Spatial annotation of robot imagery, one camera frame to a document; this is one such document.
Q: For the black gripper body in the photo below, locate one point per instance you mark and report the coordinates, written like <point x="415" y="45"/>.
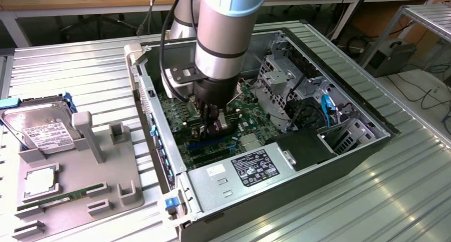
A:
<point x="216" y="91"/>

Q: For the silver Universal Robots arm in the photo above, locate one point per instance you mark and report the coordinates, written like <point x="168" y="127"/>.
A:
<point x="221" y="41"/>

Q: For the blue expansion slot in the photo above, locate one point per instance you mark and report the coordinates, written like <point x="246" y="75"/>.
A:
<point x="197" y="146"/>

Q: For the green motherboard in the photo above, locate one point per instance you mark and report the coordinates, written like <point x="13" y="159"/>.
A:
<point x="254" y="125"/>

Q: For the silver chipset heatsink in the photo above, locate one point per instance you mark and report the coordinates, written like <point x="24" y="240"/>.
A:
<point x="251" y="141"/>

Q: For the metal disk bay cage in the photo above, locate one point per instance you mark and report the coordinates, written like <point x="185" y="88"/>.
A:
<point x="278" y="94"/>

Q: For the grey power supply unit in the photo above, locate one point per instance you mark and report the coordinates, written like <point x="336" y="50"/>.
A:
<point x="211" y="189"/>

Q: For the black fan shroud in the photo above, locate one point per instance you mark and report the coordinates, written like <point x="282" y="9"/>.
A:
<point x="299" y="149"/>

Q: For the blue case latch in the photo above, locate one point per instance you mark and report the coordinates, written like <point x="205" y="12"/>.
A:
<point x="171" y="203"/>

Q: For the open black PC case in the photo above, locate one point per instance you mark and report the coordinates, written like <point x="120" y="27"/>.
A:
<point x="254" y="215"/>

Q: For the blue disk carrier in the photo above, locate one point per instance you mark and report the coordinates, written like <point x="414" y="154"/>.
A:
<point x="68" y="102"/>

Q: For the black chair base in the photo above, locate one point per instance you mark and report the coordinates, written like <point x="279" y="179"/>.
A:
<point x="99" y="22"/>

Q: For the grey parts rack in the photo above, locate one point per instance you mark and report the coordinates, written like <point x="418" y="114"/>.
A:
<point x="69" y="178"/>

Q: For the silver hard disk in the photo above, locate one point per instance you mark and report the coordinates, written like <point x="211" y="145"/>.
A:
<point x="39" y="128"/>

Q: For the black box device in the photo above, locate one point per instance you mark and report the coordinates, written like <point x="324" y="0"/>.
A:
<point x="391" y="59"/>

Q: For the green RAM stick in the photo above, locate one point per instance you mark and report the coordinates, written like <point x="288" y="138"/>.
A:
<point x="56" y="198"/>

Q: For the wooden desk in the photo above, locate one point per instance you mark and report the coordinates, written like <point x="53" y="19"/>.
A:
<point x="69" y="0"/>

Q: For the silver CPU chip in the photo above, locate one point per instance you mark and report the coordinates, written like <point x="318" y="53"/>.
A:
<point x="40" y="182"/>

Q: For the grey metal frame rack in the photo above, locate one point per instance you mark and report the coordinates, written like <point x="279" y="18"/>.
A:
<point x="426" y="20"/>

